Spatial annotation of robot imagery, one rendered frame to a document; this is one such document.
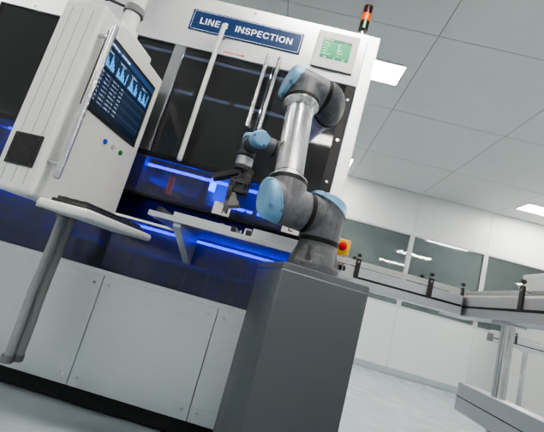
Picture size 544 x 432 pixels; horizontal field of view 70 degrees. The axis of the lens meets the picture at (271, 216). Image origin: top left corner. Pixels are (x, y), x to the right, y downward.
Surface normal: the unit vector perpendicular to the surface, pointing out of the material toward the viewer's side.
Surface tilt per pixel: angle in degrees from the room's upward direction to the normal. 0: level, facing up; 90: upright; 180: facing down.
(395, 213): 90
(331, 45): 90
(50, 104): 90
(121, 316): 90
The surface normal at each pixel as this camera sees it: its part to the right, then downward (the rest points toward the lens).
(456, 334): -0.01, -0.20
